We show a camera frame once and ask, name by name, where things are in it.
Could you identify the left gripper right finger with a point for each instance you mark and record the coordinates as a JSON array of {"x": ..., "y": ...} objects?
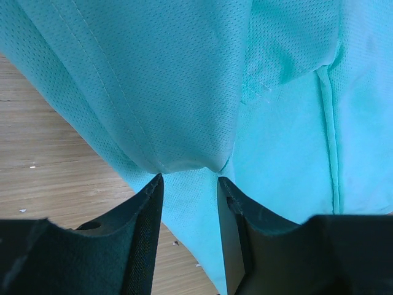
[{"x": 265, "y": 253}]

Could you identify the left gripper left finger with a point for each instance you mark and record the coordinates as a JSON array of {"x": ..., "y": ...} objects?
[{"x": 112, "y": 254}]

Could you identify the teal t shirt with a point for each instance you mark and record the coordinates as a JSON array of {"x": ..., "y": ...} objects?
[{"x": 291, "y": 100}]

